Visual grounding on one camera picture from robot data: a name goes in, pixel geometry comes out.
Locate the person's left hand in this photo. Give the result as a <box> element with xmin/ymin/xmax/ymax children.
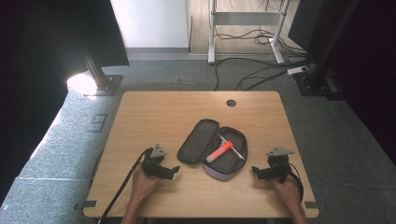
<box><xmin>131</xmin><ymin>170</ymin><xmax>163</xmax><ymax>200</ymax></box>

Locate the white panel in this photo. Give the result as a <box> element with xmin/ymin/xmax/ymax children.
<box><xmin>110</xmin><ymin>0</ymin><xmax>191</xmax><ymax>49</ymax></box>

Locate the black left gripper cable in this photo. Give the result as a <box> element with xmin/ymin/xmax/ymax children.
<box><xmin>97</xmin><ymin>148</ymin><xmax>152</xmax><ymax>224</ymax></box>

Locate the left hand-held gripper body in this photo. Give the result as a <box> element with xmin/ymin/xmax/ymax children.
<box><xmin>142</xmin><ymin>143</ymin><xmax>167</xmax><ymax>179</ymax></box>

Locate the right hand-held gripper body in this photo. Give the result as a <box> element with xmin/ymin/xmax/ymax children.
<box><xmin>266</xmin><ymin>147</ymin><xmax>295</xmax><ymax>184</ymax></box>

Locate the bundle of black cables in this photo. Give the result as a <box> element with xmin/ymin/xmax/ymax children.
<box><xmin>214</xmin><ymin>28</ymin><xmax>307</xmax><ymax>59</ymax></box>

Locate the white desk frame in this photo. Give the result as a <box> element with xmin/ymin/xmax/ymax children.
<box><xmin>207</xmin><ymin>0</ymin><xmax>292</xmax><ymax>65</ymax></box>

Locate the person's right hand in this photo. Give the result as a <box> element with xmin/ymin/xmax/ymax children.
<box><xmin>270</xmin><ymin>174</ymin><xmax>302</xmax><ymax>209</ymax></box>

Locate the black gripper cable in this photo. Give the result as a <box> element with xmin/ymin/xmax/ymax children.
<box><xmin>288</xmin><ymin>162</ymin><xmax>305</xmax><ymax>203</ymax></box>
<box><xmin>97</xmin><ymin>148</ymin><xmax>152</xmax><ymax>224</ymax></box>

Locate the gray pen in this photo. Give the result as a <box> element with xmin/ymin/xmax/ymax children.
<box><xmin>219</xmin><ymin>134</ymin><xmax>246</xmax><ymax>161</ymax></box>

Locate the white power strip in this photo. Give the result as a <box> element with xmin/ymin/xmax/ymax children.
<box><xmin>287</xmin><ymin>65</ymin><xmax>310</xmax><ymax>76</ymax></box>

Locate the black curtain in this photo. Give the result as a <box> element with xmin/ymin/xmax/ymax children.
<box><xmin>0</xmin><ymin>0</ymin><xmax>130</xmax><ymax>206</ymax></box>
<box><xmin>288</xmin><ymin>0</ymin><xmax>396</xmax><ymax>166</ymax></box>

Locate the black floor cable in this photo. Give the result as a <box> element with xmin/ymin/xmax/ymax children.
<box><xmin>234</xmin><ymin>66</ymin><xmax>289</xmax><ymax>91</ymax></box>
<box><xmin>214</xmin><ymin>56</ymin><xmax>309</xmax><ymax>91</ymax></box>

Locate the gray pencil case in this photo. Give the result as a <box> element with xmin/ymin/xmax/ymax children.
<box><xmin>177</xmin><ymin>119</ymin><xmax>249</xmax><ymax>182</ymax></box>

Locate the orange highlighter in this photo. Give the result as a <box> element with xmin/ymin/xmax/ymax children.
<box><xmin>205</xmin><ymin>140</ymin><xmax>234</xmax><ymax>163</ymax></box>

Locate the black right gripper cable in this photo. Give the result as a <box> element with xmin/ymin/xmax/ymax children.
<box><xmin>288</xmin><ymin>162</ymin><xmax>305</xmax><ymax>203</ymax></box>

